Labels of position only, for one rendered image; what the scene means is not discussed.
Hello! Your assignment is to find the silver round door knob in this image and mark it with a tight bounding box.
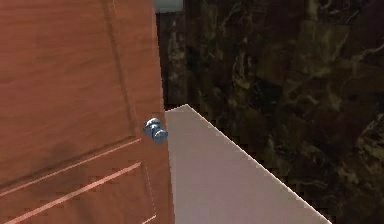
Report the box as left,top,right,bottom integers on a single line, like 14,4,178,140
143,117,169,145

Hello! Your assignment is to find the brown wooden room door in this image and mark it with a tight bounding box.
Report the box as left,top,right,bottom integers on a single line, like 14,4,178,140
0,0,176,224

